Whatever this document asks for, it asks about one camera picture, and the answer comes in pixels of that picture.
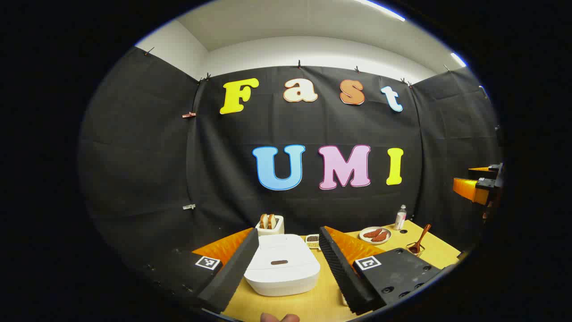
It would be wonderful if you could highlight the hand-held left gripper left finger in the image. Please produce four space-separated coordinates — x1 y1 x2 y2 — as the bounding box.
134 227 260 314

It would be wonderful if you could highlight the white rice cooker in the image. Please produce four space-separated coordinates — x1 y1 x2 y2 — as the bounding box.
244 233 321 297

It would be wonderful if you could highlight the brown wooden spoon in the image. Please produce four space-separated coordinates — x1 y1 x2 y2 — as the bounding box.
408 224 432 254

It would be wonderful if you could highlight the white toaster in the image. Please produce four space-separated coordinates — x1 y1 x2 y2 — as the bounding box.
256 214 285 236

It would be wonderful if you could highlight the white round plate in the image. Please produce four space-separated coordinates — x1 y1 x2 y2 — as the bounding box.
359 226 392 245

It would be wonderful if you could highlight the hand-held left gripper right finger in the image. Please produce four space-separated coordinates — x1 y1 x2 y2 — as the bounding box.
318 226 447 316

